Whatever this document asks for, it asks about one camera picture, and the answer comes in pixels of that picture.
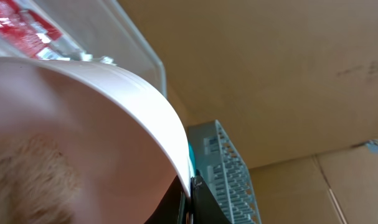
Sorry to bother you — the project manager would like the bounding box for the white paper napkin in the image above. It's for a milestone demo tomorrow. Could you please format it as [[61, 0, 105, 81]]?
[[68, 52, 116, 65]]

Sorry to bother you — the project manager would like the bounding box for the teal plastic serving tray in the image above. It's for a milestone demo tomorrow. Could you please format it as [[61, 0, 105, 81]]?
[[188, 143, 196, 177]]

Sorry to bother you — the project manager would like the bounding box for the clear plastic waste bin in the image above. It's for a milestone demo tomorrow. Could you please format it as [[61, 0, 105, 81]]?
[[0, 0, 168, 98]]

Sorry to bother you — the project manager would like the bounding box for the small white bowl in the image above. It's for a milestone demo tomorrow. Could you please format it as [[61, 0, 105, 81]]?
[[0, 57, 191, 223]]

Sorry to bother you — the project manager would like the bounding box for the grey plastic dishwasher rack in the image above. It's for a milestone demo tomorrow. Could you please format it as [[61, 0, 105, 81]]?
[[187, 120, 262, 224]]

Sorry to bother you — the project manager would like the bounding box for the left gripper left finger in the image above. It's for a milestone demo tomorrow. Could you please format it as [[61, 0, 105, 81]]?
[[144, 176, 186, 224]]

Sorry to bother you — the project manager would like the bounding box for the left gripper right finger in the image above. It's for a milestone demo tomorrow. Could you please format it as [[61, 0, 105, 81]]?
[[191, 175, 231, 224]]

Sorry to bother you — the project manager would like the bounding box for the red snack wrapper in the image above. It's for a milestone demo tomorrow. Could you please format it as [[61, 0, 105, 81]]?
[[0, 1, 62, 60]]

